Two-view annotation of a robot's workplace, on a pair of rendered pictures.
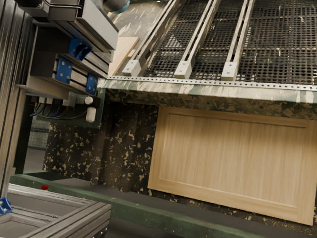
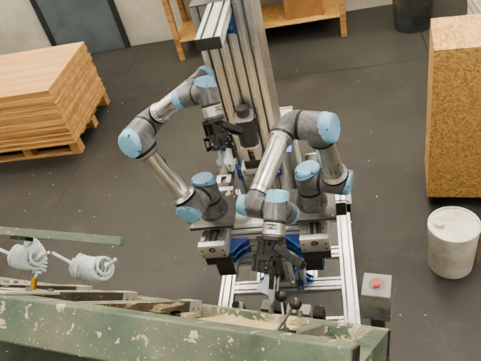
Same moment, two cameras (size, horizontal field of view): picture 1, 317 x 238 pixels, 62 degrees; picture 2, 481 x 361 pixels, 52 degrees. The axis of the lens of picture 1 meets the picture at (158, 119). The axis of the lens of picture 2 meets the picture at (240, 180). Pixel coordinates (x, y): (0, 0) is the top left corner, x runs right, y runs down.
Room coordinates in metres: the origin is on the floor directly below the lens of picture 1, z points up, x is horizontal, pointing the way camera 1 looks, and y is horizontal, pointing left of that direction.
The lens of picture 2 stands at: (2.94, 0.66, 2.71)
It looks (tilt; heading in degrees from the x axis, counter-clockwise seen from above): 39 degrees down; 184
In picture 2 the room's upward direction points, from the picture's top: 15 degrees counter-clockwise
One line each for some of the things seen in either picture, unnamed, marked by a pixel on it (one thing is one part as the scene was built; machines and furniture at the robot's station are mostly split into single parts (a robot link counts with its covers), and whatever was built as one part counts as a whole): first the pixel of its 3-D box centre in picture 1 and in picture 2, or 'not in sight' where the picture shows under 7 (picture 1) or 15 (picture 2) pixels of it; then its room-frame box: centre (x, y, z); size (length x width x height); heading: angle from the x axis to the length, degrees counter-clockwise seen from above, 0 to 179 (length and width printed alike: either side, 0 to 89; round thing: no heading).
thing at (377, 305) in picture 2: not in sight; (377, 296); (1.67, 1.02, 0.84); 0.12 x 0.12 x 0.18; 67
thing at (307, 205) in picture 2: not in sight; (311, 195); (1.21, 0.86, 1.09); 0.15 x 0.15 x 0.10
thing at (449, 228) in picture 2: not in sight; (454, 238); (0.96, 1.71, 0.24); 0.32 x 0.30 x 0.47; 78
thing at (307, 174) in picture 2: not in sight; (309, 177); (1.21, 0.86, 1.20); 0.13 x 0.12 x 0.14; 59
